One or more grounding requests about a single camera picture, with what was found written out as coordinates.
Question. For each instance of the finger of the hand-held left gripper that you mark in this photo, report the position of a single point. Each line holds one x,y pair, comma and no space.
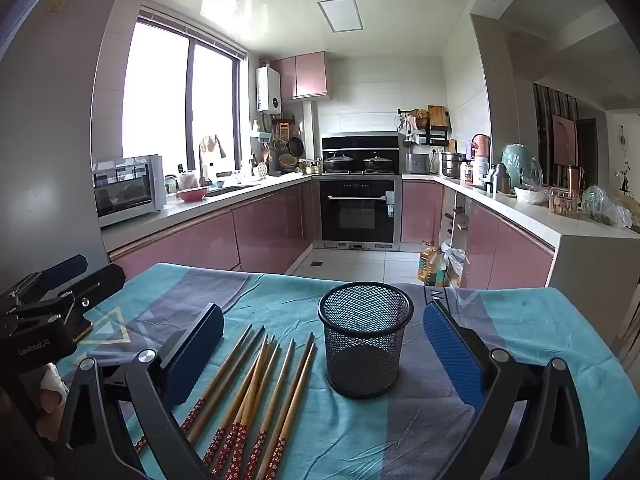
65,269
100,280

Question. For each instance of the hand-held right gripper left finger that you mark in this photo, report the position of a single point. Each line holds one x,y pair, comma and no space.
195,350

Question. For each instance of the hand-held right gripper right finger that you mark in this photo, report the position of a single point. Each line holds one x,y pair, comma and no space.
450,355

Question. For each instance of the bunch of wooden chopsticks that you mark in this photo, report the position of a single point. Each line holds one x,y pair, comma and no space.
250,390

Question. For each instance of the black mesh cup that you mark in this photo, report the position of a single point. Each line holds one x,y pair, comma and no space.
365,355

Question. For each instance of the person's left hand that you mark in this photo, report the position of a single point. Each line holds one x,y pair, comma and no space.
50,402

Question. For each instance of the yellow cooking oil bottle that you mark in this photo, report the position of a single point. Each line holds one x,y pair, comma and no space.
426,265
440,270

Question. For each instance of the white microwave oven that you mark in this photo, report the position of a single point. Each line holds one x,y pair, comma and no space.
130,195

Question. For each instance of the white plastic bag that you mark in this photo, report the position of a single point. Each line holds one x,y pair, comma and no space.
454,260

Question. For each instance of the teal grey patterned tablecloth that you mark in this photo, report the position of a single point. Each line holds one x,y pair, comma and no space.
280,300

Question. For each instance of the pink base cabinet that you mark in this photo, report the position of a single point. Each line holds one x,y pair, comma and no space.
515,255
200,240
422,212

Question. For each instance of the pink bowl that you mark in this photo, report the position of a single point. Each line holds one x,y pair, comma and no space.
192,195

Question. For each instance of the grey refrigerator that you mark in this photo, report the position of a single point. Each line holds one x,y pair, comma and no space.
50,135

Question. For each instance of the kitchen faucet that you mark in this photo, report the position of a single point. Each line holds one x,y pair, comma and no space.
201,167

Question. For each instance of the white kitchen countertop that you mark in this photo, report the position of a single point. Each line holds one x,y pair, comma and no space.
525,220

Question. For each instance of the built-in black oven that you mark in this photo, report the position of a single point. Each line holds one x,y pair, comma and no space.
357,210

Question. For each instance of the beige dishcloth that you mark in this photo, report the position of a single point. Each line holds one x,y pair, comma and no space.
215,146

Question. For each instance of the white bowl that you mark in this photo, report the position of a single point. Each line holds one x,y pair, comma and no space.
530,196

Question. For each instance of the steel thermos flask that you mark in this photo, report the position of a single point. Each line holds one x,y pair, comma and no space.
500,177

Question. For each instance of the white canister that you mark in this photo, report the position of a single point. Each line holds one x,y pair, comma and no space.
480,172

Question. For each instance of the clear plastic food box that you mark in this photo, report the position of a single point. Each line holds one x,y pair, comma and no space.
562,205

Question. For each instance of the patterned ceramic jar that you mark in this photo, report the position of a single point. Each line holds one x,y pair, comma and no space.
260,172

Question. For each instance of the steel steamer pot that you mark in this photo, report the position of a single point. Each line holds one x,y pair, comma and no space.
451,165

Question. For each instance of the silver toaster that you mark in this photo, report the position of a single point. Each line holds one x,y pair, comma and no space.
416,164

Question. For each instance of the kitchen window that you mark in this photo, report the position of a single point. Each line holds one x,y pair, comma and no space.
160,90

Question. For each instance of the black wok with lid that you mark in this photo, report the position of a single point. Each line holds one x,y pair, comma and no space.
340,162
377,162

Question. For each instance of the mint green appliance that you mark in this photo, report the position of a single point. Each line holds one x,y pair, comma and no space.
517,160

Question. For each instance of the pink kettle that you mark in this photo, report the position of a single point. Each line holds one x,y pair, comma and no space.
481,147

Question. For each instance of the plastic bag of greens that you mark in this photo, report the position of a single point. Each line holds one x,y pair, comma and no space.
597,205

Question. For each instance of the woven basket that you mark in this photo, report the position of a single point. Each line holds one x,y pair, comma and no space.
288,161

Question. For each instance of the copper tumbler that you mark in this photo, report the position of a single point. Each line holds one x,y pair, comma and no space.
573,177

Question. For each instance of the hanging black frying pan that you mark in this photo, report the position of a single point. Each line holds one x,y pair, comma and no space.
296,146

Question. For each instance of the black range hood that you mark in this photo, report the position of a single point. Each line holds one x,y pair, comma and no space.
360,142

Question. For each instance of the wooden cutting board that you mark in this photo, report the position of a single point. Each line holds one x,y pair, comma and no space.
436,116

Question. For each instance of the white water heater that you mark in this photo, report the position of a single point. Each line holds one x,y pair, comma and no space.
268,90

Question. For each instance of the ceiling light panel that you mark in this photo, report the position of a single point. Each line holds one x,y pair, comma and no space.
340,14

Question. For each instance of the black wall rack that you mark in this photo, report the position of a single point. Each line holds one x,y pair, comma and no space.
430,137

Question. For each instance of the framed wall picture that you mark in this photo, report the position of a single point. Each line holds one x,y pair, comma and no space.
565,140

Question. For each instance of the round wall clock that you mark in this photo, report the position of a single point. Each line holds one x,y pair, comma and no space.
623,136

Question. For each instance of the pink wall cabinet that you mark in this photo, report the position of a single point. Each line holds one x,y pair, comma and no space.
300,77

